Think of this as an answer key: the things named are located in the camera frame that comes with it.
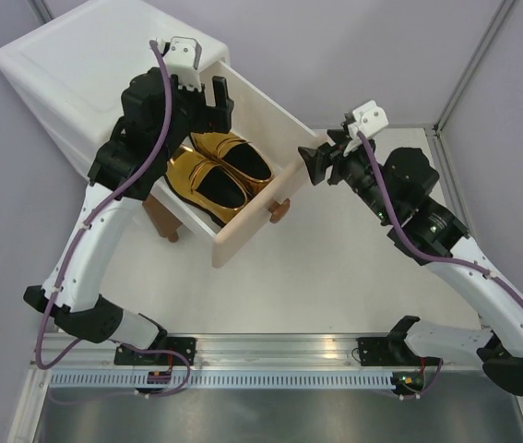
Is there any white plastic shoe cabinet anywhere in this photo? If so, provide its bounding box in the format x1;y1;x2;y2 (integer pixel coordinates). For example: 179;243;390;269
0;1;229;176

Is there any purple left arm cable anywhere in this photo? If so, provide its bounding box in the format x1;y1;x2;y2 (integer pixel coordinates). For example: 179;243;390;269
33;39;194;371

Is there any white slotted cable duct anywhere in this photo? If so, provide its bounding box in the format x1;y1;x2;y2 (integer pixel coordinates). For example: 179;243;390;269
50;369;396;390

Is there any aluminium corner frame post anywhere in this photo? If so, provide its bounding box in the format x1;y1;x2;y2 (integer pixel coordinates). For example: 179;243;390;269
432;0;518;137

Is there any aluminium left frame post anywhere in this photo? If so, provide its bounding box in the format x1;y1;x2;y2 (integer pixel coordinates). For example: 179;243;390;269
27;0;53;24

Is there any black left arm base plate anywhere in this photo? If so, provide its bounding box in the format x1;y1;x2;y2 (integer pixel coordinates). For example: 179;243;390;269
113;336;197;367

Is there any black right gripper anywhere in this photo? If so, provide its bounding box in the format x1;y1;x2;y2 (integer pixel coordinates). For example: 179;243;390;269
298;127;396;222

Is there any brown bear drawer knob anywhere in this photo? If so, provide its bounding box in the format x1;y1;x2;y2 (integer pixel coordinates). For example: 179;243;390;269
267;198;291;224

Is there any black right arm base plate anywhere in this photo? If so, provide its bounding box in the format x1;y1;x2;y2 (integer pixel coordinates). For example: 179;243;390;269
356;336;441;367

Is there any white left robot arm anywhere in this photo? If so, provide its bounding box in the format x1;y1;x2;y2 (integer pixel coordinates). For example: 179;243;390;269
23;67;234;365

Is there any aluminium mounting rail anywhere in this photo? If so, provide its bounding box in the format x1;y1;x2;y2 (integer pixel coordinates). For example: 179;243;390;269
30;332;523;369

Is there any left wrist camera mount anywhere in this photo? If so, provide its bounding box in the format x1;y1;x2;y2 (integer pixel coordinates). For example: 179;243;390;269
159;36;203;92

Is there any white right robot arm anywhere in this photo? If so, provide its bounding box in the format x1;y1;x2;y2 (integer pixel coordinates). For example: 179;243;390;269
298;131;523;396

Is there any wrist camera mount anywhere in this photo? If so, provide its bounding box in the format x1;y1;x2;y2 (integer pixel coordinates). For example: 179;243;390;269
343;100;389;156
159;36;203;92

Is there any beige drawer front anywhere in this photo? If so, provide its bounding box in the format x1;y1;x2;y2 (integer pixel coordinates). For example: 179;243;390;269
151;61;326;269

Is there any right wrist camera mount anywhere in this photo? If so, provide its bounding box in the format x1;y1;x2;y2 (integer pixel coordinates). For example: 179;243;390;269
343;100;389;156

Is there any brown-front pulled-out drawer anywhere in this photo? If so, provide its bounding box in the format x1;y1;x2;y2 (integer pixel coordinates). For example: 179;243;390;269
142;195;182;243

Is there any gold metallic loafer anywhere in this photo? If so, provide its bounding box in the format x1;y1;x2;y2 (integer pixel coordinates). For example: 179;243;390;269
190;132;274;194
164;145;250;227

